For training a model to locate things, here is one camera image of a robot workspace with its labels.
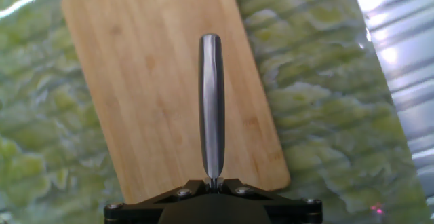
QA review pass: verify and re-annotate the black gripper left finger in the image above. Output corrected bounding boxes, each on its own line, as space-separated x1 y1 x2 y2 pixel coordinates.
104 178 215 224

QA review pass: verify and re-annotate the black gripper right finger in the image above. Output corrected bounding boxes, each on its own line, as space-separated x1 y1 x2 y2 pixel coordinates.
216 178 323 224

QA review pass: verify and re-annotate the steel cleaver knife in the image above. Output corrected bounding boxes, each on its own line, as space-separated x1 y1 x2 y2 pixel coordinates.
198 33 226 181

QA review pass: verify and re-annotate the green marble pattern mat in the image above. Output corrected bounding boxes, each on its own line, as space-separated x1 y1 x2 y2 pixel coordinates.
0 0 431 224

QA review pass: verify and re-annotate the bamboo cutting board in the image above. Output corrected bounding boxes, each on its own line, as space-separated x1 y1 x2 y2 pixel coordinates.
60 0 292 205

